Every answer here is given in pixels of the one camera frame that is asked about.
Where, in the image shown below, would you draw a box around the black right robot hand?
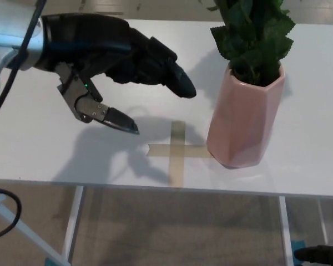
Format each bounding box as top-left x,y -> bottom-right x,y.
293,245 -> 333,266

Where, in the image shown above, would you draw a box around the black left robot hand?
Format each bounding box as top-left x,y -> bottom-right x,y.
40,12 -> 198,136

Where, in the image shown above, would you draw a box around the pink rose bouquet green stems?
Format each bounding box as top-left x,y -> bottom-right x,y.
206,0 -> 296,85

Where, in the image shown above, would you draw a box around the pink faceted ceramic vase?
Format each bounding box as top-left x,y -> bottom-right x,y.
205,63 -> 286,169

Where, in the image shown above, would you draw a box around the teal floor tape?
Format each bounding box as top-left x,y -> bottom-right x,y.
291,239 -> 306,266

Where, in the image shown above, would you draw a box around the white table leg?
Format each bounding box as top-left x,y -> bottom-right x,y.
61,186 -> 85,263
319,199 -> 330,244
279,196 -> 294,266

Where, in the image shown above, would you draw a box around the short beige tape strip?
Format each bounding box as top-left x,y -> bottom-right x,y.
147,143 -> 214,158

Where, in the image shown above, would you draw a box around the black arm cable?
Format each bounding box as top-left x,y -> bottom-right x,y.
0,0 -> 48,242

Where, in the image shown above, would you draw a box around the white metal stand frame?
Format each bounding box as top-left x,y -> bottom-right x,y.
0,192 -> 66,266

